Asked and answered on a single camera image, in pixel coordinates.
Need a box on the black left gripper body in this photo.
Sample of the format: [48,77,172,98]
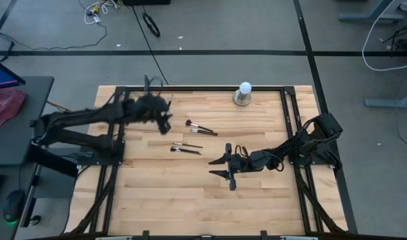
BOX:
[133,93,173,123]

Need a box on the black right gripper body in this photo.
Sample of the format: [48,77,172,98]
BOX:
[225,143,257,191]

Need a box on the fluffy powder makeup brush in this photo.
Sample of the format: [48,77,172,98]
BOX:
[185,119,214,133]

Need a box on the dark-handled makeup brush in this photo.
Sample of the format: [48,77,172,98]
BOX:
[190,129,219,137]

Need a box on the white bulb lamp metal base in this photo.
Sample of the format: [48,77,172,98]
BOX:
[232,81,253,107]

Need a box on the black box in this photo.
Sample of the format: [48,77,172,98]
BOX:
[122,0,171,6]

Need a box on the black desk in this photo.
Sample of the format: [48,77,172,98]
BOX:
[0,75,55,167]

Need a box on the pink cloth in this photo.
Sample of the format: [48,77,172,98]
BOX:
[0,88,28,135]

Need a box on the computer monitor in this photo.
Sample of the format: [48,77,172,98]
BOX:
[0,55,27,91]

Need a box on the grey desk foot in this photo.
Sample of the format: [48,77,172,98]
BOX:
[364,89,407,109]
[338,0,406,24]

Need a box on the black computer mouse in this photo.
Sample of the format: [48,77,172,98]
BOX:
[2,189,26,223]

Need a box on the long black cable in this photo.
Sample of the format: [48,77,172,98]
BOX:
[131,5,170,86]

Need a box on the black aluminium rig frame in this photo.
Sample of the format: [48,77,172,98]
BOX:
[65,85,359,240]

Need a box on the black cable loop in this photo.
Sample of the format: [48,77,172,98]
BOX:
[142,12,161,38]

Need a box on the yellow cable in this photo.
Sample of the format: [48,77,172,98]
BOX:
[46,101,73,113]

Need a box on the white cable bundle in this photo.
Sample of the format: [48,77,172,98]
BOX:
[78,0,121,26]

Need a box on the thin black cable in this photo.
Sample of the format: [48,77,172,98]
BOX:
[0,23,108,51]

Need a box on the black cable bundle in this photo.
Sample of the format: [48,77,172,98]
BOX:
[382,25,407,57]

